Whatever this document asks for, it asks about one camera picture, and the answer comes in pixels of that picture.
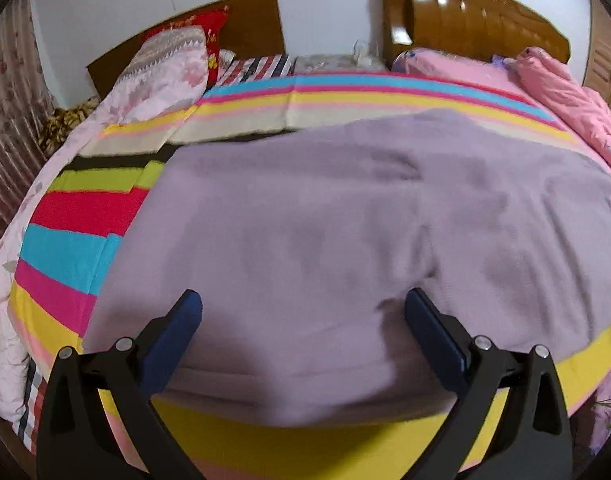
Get white charger with cable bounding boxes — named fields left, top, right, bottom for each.
left=353, top=40, right=373, bottom=67

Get rainbow striped blanket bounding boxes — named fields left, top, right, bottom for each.
left=9, top=73, right=584, bottom=479

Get pink bed sheet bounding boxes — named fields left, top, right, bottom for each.
left=392, top=48, right=611, bottom=457

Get glossy brown padded headboard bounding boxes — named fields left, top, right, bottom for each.
left=383, top=0, right=571, bottom=65

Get striped floral curtain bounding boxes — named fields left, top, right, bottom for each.
left=0, top=0, right=55, bottom=239

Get nightstand with floral cover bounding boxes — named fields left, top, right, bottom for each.
left=293, top=54, right=388, bottom=74

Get dark brown flat headboard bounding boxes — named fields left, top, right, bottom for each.
left=86, top=0, right=286, bottom=99

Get red embroidered pillow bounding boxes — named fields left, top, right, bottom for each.
left=142, top=6, right=230, bottom=89

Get pink crumpled quilt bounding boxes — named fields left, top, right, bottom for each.
left=513, top=47, right=611, bottom=168

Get pink floral folded quilt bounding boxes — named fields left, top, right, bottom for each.
left=0, top=26, right=209, bottom=422

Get light wooden wardrobe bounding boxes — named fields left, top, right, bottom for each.
left=583, top=0, right=611, bottom=109

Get red black plaid sheet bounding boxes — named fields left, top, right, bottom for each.
left=14, top=54, right=294, bottom=454

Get lilac fleece pants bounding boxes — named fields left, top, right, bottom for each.
left=83, top=110, right=611, bottom=427

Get leopard print cushion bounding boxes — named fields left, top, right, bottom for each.
left=37, top=96, right=99, bottom=157

